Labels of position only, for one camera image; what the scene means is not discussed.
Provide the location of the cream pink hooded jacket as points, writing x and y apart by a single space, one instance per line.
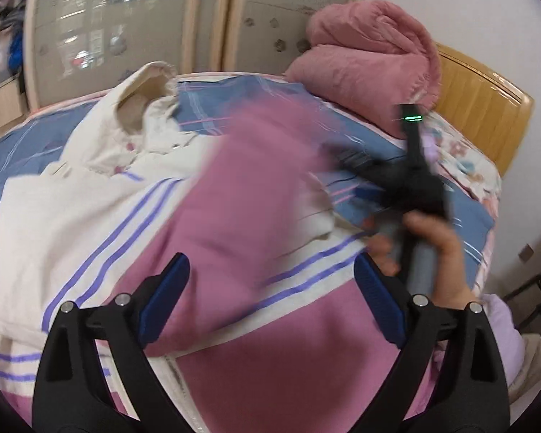
271 334

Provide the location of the floral pink mattress cover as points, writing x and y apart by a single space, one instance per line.
473 186

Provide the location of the pink folded quilt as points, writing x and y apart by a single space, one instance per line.
370 57

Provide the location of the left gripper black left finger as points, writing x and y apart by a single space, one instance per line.
71 393

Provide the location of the open wardrobe shelf unit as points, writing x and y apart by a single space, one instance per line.
12 98

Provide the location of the wooden headboard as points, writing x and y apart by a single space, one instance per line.
485 107

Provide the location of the person right hand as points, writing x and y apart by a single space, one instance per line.
450 289

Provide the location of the frosted glass sliding wardrobe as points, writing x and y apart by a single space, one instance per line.
76 47

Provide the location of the lavender sleeve forearm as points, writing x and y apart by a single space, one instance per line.
520 353

